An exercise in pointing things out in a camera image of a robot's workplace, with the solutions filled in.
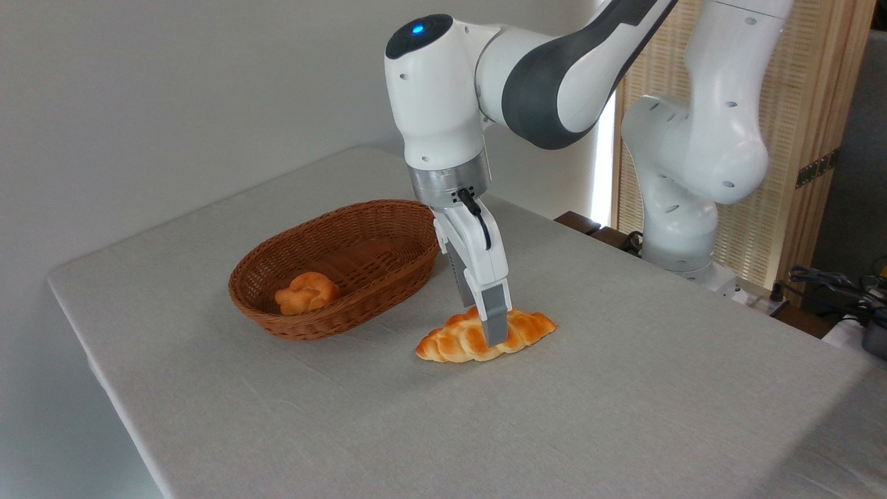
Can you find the white power strip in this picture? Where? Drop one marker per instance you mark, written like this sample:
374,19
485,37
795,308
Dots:
759,301

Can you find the long braided bread loaf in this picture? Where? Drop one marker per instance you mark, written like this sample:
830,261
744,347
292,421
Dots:
450,343

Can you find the small knotted bread roll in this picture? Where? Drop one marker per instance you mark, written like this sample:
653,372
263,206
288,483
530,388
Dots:
308,292

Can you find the brown oval wicker basket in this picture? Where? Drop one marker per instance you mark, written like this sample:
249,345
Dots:
360,263

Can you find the grey tablecloth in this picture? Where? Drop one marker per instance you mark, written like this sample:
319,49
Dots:
485,430

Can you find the dark wooden robot stand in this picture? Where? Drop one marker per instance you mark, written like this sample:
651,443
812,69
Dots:
603,234

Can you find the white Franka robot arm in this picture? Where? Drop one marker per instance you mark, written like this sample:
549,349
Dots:
554,76

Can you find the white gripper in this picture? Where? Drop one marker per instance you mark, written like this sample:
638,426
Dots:
478,249

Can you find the dark metal screen hinge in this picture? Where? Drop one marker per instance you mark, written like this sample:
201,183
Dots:
818,168

